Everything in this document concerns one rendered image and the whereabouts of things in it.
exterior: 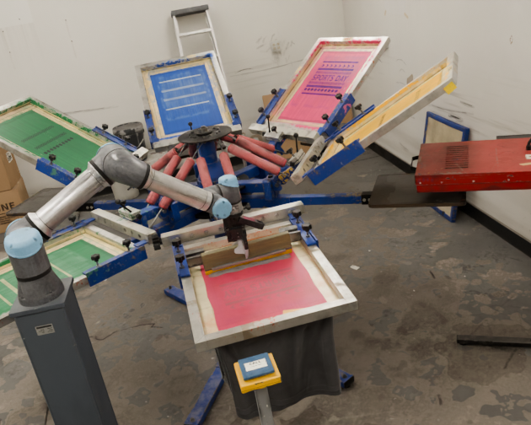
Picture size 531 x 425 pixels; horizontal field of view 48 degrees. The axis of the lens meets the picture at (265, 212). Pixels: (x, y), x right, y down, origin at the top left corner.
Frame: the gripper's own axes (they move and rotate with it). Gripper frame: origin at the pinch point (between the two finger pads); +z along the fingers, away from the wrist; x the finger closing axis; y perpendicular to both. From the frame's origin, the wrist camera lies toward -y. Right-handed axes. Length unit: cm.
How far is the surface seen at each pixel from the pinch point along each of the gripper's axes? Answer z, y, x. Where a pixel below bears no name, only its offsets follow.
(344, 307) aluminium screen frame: 3, -24, 52
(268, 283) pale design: 5.3, -3.9, 19.9
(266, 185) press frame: -2, -25, -69
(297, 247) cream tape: 5.2, -23.1, -4.2
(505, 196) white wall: 66, -200, -121
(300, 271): 5.2, -18.3, 16.4
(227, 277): 5.4, 10.7, 6.7
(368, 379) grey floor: 101, -54, -21
